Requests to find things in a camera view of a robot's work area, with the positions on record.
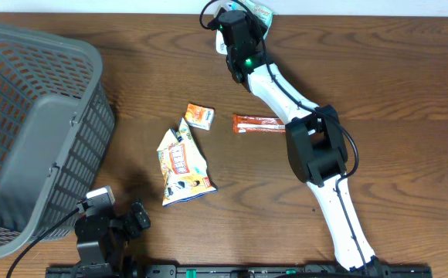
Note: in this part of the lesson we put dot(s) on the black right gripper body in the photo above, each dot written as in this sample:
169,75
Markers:
254,31

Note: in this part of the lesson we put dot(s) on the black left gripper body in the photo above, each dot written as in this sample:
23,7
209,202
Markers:
127,225

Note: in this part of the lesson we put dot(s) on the green white packet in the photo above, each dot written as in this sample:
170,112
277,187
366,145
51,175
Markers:
261,12

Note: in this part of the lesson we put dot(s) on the yellow snack bag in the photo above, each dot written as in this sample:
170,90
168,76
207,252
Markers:
183,167

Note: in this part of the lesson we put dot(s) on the red candy bar wrapper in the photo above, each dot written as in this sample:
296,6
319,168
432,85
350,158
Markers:
245,124

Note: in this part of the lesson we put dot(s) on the orange small box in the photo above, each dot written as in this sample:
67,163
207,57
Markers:
200,117

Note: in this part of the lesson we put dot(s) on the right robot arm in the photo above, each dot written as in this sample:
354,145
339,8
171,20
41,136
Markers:
316,141

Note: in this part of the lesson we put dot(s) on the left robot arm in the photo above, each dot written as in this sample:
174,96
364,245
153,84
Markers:
102,238

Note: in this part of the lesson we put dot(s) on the white barcode scanner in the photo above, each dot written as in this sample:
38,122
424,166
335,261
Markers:
221,47

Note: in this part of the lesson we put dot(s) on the grey plastic basket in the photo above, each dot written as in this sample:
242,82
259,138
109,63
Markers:
55,128

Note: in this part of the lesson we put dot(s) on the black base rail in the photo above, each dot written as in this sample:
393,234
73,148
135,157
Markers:
310,270

